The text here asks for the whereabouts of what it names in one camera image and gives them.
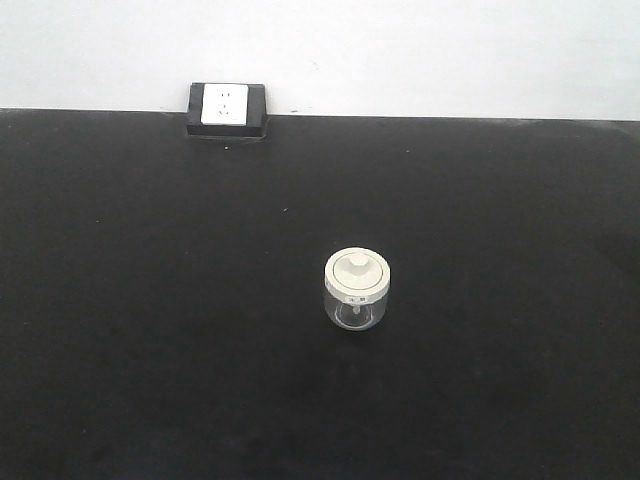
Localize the glass jar with white lid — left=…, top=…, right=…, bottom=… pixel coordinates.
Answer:
left=324, top=247, right=391, bottom=331

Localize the black socket box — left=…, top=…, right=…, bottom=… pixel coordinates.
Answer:
left=186, top=82, right=268, bottom=139

